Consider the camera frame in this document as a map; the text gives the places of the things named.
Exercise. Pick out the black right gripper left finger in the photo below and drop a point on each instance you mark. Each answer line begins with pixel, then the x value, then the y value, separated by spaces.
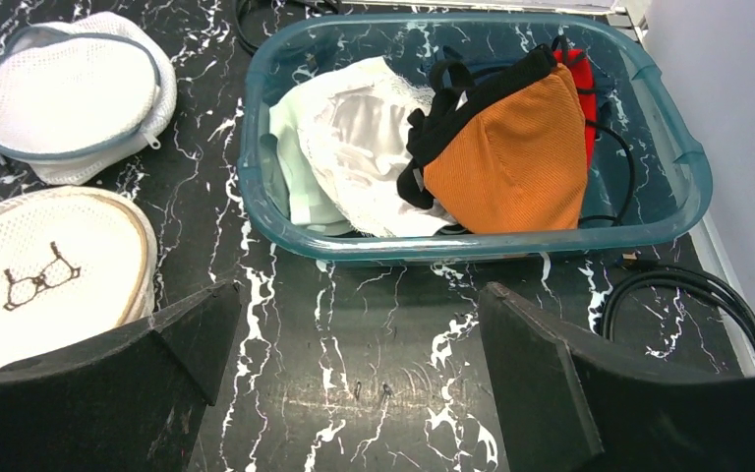
pixel 129 399

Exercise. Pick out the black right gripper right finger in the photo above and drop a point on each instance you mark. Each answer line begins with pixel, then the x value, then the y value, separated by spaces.
pixel 569 400

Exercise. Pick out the white mesh bag tan trim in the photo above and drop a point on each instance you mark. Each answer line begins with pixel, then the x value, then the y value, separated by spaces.
pixel 74 262

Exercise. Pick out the orange bra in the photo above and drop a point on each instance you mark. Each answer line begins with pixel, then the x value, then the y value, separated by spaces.
pixel 519 165

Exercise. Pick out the white mesh bag blue trim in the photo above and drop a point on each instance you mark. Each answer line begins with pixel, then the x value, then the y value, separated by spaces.
pixel 76 98

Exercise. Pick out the white bra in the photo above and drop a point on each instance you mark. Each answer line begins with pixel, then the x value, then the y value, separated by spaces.
pixel 340 139

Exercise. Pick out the red garment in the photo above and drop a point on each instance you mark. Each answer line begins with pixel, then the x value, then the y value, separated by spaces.
pixel 579 66

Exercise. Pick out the dark blue bra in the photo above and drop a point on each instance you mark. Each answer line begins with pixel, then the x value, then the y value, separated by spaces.
pixel 450 68

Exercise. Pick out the teal plastic bin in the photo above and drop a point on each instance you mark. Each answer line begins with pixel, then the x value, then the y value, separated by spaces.
pixel 649 183

